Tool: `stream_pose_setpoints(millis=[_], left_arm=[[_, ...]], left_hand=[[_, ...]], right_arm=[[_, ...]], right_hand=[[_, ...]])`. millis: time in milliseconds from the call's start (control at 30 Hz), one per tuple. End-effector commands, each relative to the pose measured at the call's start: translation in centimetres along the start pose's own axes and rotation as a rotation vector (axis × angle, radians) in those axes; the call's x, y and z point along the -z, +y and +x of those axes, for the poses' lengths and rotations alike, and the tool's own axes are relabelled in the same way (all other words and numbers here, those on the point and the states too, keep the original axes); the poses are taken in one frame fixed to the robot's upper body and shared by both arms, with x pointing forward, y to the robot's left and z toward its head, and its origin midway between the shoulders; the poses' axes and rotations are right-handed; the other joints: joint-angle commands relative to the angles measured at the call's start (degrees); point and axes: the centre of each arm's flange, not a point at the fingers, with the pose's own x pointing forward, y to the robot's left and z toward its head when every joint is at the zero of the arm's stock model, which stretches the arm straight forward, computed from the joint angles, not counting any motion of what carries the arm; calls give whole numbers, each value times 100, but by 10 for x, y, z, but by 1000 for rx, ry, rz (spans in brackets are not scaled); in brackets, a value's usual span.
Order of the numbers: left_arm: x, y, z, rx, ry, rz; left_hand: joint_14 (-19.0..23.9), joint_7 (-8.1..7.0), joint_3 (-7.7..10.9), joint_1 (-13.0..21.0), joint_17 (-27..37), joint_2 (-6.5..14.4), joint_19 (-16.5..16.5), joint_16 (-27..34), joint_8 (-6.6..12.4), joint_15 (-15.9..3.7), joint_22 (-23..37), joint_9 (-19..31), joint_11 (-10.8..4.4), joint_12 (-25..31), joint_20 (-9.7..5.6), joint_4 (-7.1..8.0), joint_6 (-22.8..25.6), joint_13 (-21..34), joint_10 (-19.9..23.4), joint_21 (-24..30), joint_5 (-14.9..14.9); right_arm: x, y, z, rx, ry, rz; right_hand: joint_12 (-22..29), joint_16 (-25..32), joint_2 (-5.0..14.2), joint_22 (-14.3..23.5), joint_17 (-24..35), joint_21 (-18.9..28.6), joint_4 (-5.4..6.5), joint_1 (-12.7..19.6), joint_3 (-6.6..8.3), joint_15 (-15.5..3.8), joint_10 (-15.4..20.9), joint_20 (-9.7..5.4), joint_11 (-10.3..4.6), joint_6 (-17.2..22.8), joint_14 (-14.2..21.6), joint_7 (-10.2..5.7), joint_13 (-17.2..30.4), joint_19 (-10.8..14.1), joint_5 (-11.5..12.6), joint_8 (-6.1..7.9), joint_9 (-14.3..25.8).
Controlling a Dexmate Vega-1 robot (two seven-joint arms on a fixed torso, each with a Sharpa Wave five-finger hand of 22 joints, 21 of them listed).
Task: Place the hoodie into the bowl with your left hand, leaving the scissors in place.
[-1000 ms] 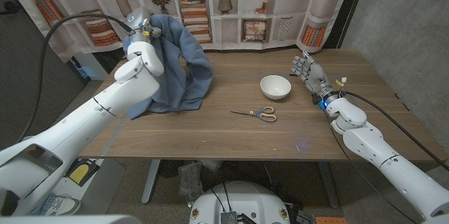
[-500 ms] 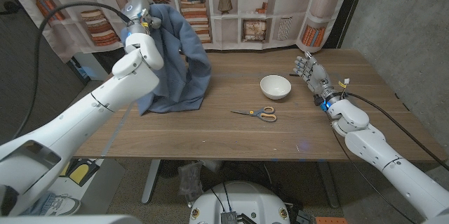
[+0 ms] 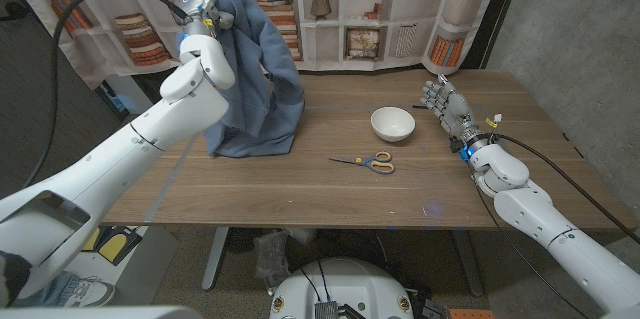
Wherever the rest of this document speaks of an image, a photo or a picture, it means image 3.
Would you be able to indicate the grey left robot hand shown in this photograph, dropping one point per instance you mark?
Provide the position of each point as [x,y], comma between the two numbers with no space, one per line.
[197,4]

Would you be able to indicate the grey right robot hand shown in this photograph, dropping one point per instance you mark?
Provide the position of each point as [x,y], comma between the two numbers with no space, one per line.
[457,111]

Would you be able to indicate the blue hoodie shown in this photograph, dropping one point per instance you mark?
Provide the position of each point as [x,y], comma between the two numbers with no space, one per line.
[260,84]

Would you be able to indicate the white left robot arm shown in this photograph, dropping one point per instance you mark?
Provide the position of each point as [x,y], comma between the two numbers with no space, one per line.
[125,159]

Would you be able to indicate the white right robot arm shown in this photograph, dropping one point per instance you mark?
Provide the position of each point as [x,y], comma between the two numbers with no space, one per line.
[575,254]

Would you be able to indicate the white ceramic bowl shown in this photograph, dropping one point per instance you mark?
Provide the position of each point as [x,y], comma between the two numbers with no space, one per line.
[392,124]

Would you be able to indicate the black backdrop stand pole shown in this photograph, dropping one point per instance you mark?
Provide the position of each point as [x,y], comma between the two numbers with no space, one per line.
[495,14]

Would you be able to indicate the white cabinet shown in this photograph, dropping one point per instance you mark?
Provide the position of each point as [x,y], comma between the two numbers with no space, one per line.
[120,90]

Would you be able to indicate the grey metal table leg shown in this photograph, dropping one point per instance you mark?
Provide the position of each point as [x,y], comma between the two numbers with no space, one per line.
[470,264]
[215,259]

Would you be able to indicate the orange box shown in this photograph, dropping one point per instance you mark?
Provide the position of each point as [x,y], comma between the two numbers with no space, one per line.
[472,314]

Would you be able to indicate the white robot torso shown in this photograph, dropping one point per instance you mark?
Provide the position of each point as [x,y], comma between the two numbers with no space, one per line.
[345,284]

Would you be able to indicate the clear plastic bag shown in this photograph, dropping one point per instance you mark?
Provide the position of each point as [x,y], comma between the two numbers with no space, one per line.
[272,259]

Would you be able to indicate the black yellow foot pedal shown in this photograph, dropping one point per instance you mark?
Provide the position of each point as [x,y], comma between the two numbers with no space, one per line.
[115,246]

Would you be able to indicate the grey floor board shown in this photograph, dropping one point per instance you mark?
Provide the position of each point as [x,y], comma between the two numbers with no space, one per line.
[155,259]

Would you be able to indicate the white grey sneaker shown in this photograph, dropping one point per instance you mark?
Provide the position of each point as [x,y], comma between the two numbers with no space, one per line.
[92,293]

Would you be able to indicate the person leg blue jeans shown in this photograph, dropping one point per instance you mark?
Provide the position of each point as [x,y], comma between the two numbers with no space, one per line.
[50,289]

